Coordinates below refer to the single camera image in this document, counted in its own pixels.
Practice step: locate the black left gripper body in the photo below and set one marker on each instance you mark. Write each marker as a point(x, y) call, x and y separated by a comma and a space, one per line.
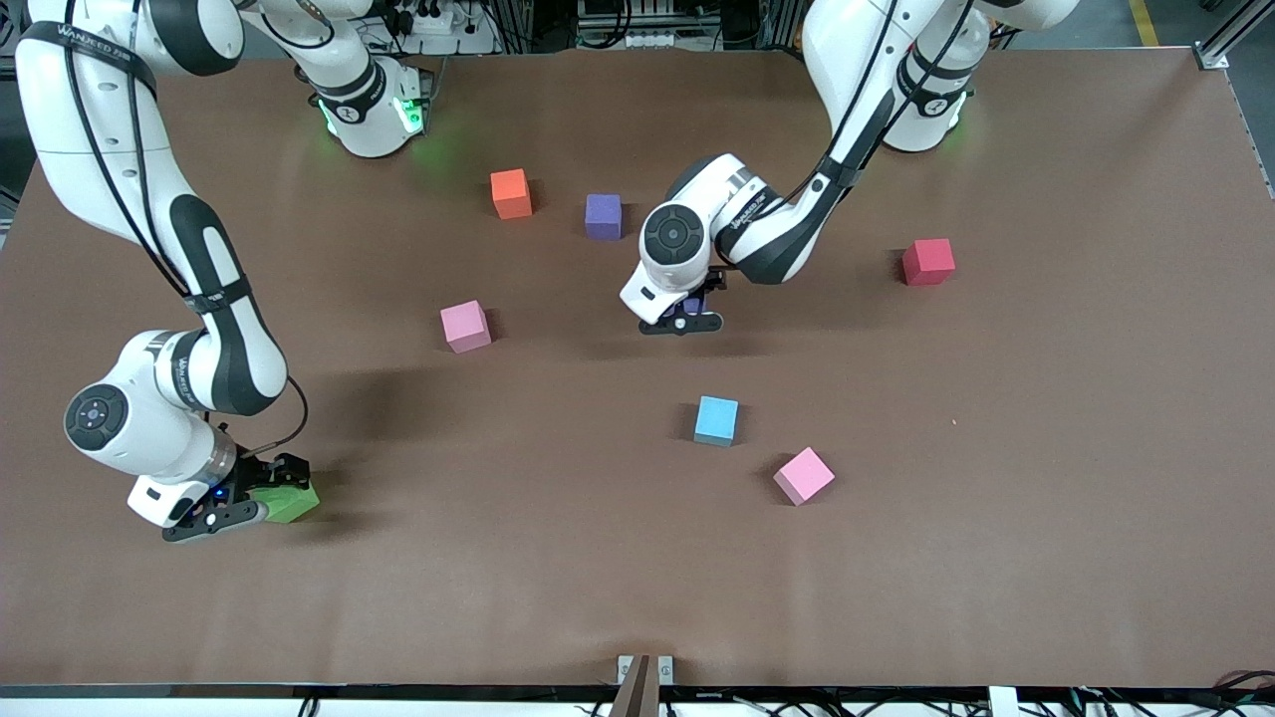
point(710, 283)

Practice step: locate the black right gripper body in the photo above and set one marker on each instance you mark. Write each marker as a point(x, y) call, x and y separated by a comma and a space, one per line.
point(261, 472)

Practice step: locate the green foam cube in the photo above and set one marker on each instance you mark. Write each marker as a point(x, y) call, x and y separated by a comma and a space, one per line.
point(291, 503)

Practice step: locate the pink foam cube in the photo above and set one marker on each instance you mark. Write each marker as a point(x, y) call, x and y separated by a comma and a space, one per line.
point(803, 475)
point(465, 326)

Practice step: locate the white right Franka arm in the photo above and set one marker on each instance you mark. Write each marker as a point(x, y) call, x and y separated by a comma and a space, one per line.
point(60, 129)

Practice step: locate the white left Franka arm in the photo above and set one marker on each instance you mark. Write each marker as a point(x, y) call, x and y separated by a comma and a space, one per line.
point(837, 50)

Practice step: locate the light blue foam cube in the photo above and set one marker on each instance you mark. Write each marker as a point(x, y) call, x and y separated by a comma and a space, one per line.
point(716, 418)

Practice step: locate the orange foam cube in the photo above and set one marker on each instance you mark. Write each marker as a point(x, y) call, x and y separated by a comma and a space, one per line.
point(511, 192)

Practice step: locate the red foam cube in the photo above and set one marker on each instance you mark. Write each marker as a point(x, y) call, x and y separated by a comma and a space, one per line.
point(928, 261)

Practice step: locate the long white power strip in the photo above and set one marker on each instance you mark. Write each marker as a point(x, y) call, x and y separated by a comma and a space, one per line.
point(647, 40)

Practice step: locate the white power strip with plugs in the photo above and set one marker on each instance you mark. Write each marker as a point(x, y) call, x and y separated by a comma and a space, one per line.
point(458, 42)

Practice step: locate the small white box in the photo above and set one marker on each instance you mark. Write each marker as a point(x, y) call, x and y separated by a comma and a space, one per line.
point(997, 702)

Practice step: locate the grey metal mount bracket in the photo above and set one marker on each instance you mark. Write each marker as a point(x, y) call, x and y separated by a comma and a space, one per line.
point(626, 669)

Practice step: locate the brown camera pole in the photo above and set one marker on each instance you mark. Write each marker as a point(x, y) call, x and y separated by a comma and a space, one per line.
point(637, 692)

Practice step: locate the aluminium frame post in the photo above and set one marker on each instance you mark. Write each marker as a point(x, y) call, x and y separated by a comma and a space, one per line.
point(1240, 25)

